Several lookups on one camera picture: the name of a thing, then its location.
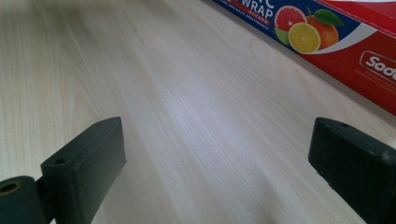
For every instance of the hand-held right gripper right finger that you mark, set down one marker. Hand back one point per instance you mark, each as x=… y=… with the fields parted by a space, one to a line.
x=355 y=165

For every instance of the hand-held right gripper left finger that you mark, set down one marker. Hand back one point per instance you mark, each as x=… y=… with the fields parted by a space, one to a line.
x=84 y=174

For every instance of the red and blue wrap box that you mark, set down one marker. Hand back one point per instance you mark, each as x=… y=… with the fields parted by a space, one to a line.
x=342 y=40

